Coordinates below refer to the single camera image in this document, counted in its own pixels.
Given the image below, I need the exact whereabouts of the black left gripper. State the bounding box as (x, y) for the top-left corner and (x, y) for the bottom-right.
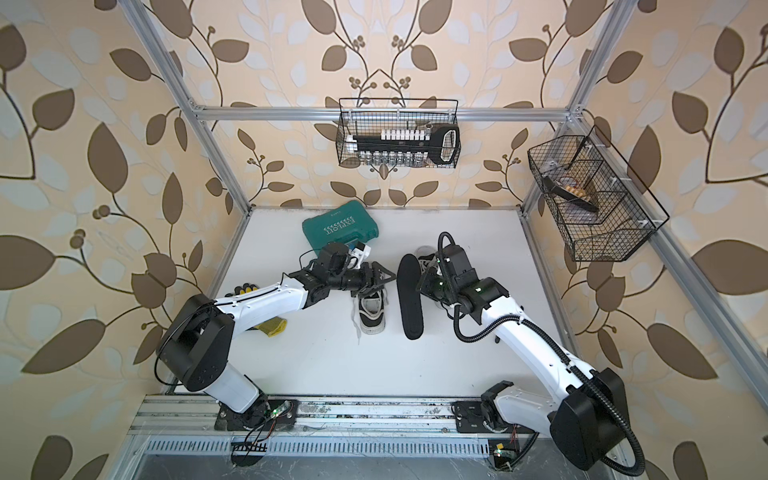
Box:
(325, 260), (395, 295)

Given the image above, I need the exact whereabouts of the black white canvas sneaker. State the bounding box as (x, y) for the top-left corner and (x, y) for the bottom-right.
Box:
(351, 289), (387, 341)

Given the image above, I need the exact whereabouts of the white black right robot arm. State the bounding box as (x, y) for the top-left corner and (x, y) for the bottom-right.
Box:
(417, 232), (646, 477)

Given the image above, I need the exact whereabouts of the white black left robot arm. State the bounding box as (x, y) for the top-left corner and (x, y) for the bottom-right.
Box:
(156, 243), (396, 430)

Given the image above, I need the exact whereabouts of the green plastic tool case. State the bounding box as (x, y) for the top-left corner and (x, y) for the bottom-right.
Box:
(302, 200), (379, 253)

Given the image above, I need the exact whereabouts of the yellow black work glove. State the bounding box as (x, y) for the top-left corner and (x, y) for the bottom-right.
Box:
(228, 283), (287, 337)

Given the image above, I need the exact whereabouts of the socket bit set in basket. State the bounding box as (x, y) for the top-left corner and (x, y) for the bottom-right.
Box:
(337, 123), (461, 168)

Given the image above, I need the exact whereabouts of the dark object in right basket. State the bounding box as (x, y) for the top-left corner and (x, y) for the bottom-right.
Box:
(543, 176), (599, 213)

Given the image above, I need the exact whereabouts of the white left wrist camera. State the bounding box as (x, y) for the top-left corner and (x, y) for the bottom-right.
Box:
(349, 241), (371, 269)

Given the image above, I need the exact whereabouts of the black wire basket at back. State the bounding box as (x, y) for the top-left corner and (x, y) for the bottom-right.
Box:
(335, 96), (461, 169)

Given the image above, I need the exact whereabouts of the black wire basket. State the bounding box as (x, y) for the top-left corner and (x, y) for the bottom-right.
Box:
(335, 96), (461, 169)
(527, 126), (670, 262)

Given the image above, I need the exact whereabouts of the black wire basket on right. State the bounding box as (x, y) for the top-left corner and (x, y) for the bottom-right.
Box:
(527, 126), (670, 262)

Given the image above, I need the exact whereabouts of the aluminium frame rail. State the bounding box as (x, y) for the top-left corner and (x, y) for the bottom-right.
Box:
(128, 394), (459, 438)

